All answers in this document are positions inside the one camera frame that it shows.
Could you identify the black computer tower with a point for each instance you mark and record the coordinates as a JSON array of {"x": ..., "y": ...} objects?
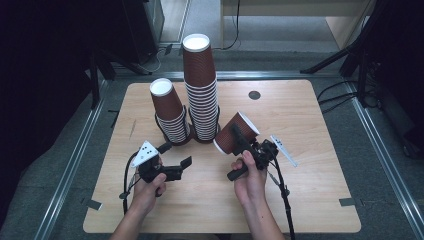
[{"x": 140, "y": 26}]

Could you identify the person's left hand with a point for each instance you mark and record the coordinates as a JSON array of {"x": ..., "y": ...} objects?
[{"x": 145, "y": 196}]

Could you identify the black metal stand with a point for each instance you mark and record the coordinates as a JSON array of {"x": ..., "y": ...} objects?
[{"x": 95, "y": 80}]

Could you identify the black curtain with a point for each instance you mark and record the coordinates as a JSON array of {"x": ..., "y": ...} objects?
[{"x": 43, "y": 83}]

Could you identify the single brown paper cup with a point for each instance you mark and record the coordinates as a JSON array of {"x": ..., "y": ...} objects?
[{"x": 226, "y": 138}]

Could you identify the short stack of brown cups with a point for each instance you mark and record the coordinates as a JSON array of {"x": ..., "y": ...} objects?
[{"x": 166, "y": 103}]

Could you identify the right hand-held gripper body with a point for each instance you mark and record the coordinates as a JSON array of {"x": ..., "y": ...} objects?
[{"x": 266, "y": 153}]

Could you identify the light wooden desk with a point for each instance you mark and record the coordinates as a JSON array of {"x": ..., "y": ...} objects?
[{"x": 346, "y": 26}]

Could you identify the dark round table grommet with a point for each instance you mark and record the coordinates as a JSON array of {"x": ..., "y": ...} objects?
[{"x": 254, "y": 95}]

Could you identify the black tripod stand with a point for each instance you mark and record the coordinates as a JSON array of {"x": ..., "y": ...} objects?
[{"x": 353, "y": 46}]

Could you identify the aluminium floor rail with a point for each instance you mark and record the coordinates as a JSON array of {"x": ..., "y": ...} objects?
[
  {"x": 266, "y": 75},
  {"x": 383, "y": 150},
  {"x": 75, "y": 160}
]

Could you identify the person's right hand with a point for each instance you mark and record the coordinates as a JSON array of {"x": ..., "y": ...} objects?
[{"x": 251, "y": 186}]

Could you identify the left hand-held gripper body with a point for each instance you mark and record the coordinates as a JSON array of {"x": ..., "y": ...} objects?
[{"x": 146, "y": 155}]

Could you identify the stack of brown paper cups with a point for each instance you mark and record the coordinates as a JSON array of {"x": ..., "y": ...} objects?
[{"x": 203, "y": 110}]

